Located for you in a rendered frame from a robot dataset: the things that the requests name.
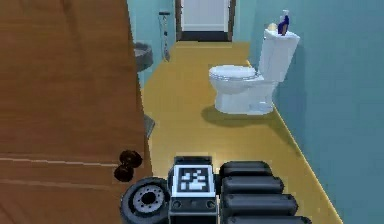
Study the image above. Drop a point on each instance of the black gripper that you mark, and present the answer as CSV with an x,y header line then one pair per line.
x,y
146,200

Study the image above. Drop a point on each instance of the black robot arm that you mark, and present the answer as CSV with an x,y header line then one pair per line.
x,y
240,196

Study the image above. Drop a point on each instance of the dark round door knob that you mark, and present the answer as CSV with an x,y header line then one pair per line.
x,y
128,165

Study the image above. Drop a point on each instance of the brown wooden room door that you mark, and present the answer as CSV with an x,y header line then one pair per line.
x,y
66,100

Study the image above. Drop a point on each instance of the grey sink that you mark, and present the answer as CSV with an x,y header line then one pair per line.
x,y
143,56

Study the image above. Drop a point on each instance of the white toilet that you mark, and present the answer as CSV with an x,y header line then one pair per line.
x,y
246,80

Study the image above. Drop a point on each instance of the white room door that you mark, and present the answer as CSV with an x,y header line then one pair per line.
x,y
205,15

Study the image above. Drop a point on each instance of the yellow soap bar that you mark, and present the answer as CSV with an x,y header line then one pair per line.
x,y
272,26

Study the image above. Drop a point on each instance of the blue spray bottle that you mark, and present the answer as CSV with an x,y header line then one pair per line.
x,y
283,23

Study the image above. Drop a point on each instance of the grey wall shower fixture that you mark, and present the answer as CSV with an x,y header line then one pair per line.
x,y
164,36

